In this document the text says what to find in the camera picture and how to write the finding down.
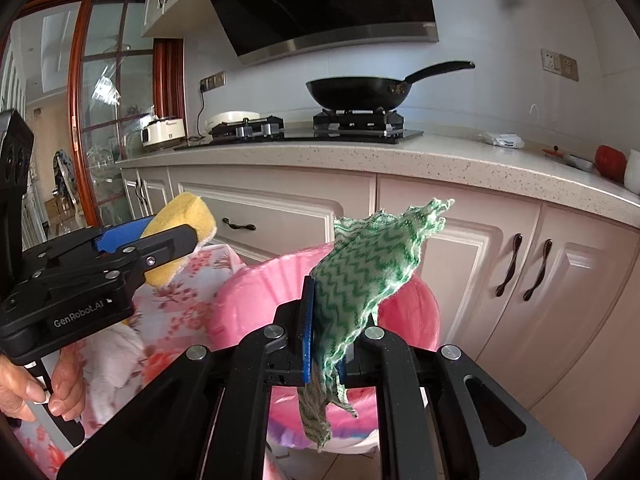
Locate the red container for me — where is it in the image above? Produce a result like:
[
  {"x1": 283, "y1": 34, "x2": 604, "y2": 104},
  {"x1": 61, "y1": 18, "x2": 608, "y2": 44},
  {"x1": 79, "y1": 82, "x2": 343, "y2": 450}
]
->
[{"x1": 595, "y1": 145, "x2": 629, "y2": 179}]

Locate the yellow sponge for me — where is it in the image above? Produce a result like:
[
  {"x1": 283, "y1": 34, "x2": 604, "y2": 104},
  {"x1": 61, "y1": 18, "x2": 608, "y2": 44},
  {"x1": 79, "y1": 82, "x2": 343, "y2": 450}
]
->
[{"x1": 140, "y1": 191, "x2": 217, "y2": 289}]

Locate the white plastic packet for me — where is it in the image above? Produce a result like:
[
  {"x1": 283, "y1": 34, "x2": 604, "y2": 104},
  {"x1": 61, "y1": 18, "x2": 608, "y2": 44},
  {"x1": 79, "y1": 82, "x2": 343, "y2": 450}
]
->
[{"x1": 482, "y1": 130, "x2": 526, "y2": 150}]

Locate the white cup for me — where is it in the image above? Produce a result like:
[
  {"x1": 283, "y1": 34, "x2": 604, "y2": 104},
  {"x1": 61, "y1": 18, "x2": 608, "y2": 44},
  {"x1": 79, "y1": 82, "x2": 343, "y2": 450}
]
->
[{"x1": 624, "y1": 149, "x2": 640, "y2": 192}]

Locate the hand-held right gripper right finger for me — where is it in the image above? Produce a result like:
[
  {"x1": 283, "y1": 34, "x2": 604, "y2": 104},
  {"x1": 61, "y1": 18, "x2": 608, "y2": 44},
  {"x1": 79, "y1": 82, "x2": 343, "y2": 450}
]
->
[{"x1": 337, "y1": 326, "x2": 586, "y2": 480}]

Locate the black range hood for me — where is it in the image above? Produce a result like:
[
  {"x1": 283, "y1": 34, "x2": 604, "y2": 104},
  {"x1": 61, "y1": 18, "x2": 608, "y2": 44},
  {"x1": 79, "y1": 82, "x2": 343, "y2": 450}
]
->
[{"x1": 195, "y1": 0, "x2": 440, "y2": 66}]

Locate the wooden glass sliding door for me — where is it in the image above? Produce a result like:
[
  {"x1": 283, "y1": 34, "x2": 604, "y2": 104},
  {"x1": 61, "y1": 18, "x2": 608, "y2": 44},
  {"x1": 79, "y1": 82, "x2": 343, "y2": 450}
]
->
[{"x1": 10, "y1": 0, "x2": 186, "y2": 231}]

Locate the person's left hand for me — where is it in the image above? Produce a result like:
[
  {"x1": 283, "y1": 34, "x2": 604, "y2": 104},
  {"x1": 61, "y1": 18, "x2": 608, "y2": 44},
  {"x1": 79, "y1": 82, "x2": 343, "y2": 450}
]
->
[{"x1": 0, "y1": 345, "x2": 87, "y2": 422}]

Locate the white electric griddle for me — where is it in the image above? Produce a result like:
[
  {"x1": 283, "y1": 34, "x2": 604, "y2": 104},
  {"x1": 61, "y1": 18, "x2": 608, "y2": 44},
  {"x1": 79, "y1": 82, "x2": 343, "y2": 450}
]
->
[{"x1": 204, "y1": 111, "x2": 261, "y2": 136}]

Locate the black power cable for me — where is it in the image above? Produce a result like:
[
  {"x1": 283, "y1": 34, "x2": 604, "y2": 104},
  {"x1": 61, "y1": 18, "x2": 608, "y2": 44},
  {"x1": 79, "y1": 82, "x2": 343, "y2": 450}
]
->
[{"x1": 192, "y1": 87, "x2": 207, "y2": 141}]

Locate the green zigzag cleaning cloth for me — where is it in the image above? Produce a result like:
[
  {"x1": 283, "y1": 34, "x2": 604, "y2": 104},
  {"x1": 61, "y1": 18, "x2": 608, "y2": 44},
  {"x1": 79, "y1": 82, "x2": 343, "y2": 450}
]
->
[{"x1": 299, "y1": 198, "x2": 456, "y2": 452}]

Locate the white waste bin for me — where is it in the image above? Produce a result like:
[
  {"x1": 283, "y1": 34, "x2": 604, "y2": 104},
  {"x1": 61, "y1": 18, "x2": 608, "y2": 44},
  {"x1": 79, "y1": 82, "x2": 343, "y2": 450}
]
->
[{"x1": 265, "y1": 430, "x2": 382, "y2": 462}]

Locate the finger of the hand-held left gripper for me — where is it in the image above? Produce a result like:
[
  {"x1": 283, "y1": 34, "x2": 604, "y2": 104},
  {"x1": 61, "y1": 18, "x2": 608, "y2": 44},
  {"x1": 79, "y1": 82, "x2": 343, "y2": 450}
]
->
[
  {"x1": 32, "y1": 224, "x2": 199, "y2": 286},
  {"x1": 25, "y1": 217, "x2": 157, "y2": 261}
]

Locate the black wok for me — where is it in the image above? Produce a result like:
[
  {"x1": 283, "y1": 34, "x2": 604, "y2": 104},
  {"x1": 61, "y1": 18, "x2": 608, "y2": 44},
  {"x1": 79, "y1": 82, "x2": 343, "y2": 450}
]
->
[{"x1": 305, "y1": 61, "x2": 476, "y2": 111}]

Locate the vertical dark cabinet handle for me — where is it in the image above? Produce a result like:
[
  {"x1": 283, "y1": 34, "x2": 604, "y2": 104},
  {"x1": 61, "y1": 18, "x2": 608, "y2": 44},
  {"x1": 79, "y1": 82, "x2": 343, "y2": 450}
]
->
[
  {"x1": 523, "y1": 239, "x2": 554, "y2": 304},
  {"x1": 496, "y1": 234, "x2": 524, "y2": 297}
]

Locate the pink floral tablecloth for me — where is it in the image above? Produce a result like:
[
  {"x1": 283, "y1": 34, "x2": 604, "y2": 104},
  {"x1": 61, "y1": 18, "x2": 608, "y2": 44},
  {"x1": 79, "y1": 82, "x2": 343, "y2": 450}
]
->
[{"x1": 10, "y1": 245, "x2": 246, "y2": 480}]

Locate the black gas stove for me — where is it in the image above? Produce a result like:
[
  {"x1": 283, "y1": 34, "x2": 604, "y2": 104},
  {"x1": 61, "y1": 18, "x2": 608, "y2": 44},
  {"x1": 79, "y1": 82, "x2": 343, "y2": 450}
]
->
[{"x1": 175, "y1": 107, "x2": 425, "y2": 149}]

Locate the white chair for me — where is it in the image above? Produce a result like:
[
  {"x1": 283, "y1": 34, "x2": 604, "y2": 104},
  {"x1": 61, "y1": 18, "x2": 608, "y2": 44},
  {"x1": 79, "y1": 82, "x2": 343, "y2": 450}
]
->
[{"x1": 52, "y1": 149, "x2": 76, "y2": 211}]

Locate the white kitchen base cabinet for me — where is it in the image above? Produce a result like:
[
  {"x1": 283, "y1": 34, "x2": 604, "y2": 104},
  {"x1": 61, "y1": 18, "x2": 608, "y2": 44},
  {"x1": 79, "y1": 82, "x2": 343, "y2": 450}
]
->
[{"x1": 117, "y1": 132, "x2": 640, "y2": 480}]

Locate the white small kitchen appliance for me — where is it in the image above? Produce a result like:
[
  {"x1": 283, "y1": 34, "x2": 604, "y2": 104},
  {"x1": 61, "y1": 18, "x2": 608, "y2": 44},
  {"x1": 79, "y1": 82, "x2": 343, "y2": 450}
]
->
[{"x1": 141, "y1": 116, "x2": 186, "y2": 152}]

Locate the beige wall socket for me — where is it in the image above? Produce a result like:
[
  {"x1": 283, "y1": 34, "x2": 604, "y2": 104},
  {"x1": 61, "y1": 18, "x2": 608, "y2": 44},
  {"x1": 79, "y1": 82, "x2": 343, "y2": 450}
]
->
[{"x1": 541, "y1": 49, "x2": 580, "y2": 81}]

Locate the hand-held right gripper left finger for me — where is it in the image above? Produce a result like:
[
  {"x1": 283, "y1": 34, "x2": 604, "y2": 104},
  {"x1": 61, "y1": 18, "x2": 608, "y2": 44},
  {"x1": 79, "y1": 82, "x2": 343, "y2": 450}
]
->
[{"x1": 57, "y1": 277, "x2": 317, "y2": 480}]

